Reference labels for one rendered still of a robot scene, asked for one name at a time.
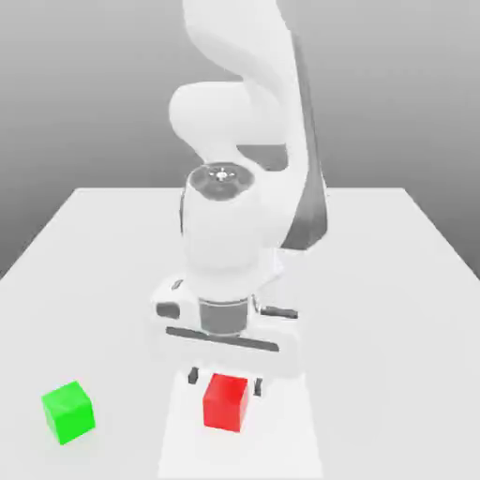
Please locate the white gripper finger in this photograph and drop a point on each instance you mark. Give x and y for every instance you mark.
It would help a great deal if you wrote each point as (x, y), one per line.
(193, 375)
(258, 387)

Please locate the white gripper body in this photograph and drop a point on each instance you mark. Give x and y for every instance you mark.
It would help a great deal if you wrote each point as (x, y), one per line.
(228, 356)

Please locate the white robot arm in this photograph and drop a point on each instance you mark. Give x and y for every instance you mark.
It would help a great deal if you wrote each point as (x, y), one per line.
(221, 240)

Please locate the small red cube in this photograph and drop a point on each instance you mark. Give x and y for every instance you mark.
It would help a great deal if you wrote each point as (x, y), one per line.
(224, 407)

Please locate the small green cube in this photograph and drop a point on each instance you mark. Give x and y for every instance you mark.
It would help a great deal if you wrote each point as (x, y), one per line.
(68, 414)

